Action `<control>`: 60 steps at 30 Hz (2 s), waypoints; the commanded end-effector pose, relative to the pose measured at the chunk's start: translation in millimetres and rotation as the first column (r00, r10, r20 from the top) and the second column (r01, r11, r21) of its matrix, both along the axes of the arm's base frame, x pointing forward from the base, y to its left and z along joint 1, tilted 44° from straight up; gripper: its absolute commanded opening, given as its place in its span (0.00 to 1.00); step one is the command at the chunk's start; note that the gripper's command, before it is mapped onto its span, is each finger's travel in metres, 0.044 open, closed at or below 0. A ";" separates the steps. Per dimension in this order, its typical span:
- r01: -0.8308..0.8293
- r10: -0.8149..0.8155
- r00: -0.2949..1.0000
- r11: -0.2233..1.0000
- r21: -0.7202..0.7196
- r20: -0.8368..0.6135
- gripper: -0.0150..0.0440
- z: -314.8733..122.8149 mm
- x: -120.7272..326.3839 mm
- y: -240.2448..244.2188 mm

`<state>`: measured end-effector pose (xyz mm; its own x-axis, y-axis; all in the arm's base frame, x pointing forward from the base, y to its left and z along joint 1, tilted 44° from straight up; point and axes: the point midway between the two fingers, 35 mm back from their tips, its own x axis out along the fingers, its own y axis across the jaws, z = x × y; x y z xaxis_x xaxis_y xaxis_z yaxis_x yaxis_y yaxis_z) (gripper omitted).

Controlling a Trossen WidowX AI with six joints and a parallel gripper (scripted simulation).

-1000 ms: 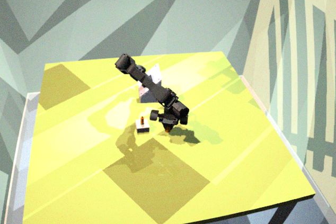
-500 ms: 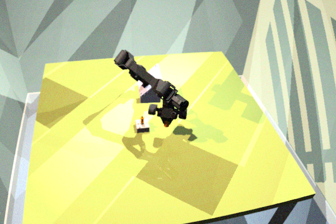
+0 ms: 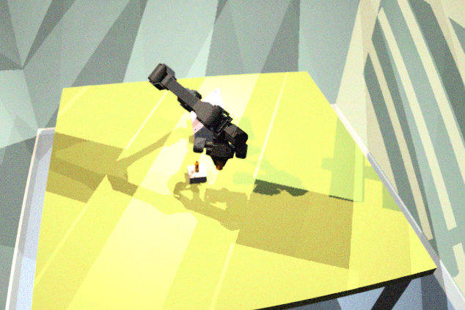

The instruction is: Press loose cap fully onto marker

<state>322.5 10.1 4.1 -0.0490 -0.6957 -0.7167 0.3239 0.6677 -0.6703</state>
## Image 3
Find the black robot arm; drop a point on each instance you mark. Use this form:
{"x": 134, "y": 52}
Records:
{"x": 163, "y": 78}

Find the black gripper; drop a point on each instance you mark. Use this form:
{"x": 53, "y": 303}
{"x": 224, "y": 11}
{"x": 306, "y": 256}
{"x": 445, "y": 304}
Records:
{"x": 200, "y": 144}

